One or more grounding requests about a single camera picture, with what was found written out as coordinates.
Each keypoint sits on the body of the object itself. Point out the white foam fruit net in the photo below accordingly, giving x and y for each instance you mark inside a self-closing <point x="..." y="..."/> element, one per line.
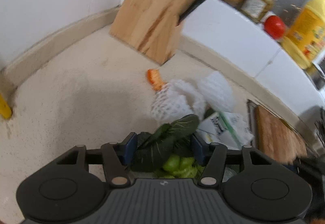
<point x="217" y="92"/>

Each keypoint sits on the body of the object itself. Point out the red tomato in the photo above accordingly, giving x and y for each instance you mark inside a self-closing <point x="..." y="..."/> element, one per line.
<point x="274" y="27"/>

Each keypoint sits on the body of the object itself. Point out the pickle jar orange lid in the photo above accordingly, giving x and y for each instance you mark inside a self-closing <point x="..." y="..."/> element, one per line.
<point x="256" y="9"/>

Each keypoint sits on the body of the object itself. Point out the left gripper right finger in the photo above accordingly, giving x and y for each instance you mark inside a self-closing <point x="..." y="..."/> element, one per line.
<point x="211" y="156"/>

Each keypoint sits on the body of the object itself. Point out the yellow gas pipe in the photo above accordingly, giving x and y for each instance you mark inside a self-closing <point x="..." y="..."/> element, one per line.
<point x="5" y="110"/>

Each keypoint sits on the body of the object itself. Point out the wooden knife block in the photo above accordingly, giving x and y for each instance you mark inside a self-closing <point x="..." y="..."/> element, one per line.
<point x="151" y="27"/>

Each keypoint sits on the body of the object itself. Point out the orange peel piece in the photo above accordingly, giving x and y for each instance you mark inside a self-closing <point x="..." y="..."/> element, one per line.
<point x="155" y="79"/>

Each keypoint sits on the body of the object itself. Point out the dark green leaf bunch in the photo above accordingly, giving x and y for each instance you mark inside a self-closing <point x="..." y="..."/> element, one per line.
<point x="168" y="153"/>

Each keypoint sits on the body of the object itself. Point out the yellow detergent bottle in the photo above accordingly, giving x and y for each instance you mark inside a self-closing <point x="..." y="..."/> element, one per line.
<point x="304" y="40"/>

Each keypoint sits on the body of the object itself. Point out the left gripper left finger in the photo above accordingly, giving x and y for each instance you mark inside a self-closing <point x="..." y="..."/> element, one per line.
<point x="116" y="157"/>

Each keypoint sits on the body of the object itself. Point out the wooden cutting board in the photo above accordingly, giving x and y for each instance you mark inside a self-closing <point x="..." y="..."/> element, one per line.
<point x="276" y="140"/>

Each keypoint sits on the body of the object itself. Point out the green white milk carton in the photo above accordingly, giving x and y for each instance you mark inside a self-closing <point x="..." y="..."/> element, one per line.
<point x="229" y="129"/>

